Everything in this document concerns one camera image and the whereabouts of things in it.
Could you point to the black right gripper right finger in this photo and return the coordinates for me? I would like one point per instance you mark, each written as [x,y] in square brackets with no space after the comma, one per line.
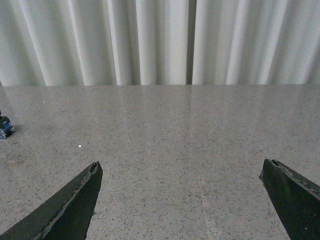
[295,198]

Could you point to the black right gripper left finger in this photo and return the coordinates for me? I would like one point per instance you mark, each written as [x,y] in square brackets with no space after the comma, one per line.
[64,216]

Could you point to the yellow mushroom push button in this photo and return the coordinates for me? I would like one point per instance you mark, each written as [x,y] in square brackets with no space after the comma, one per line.
[6,127]

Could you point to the white pleated curtain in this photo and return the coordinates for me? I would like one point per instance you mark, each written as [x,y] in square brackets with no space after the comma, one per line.
[159,42]

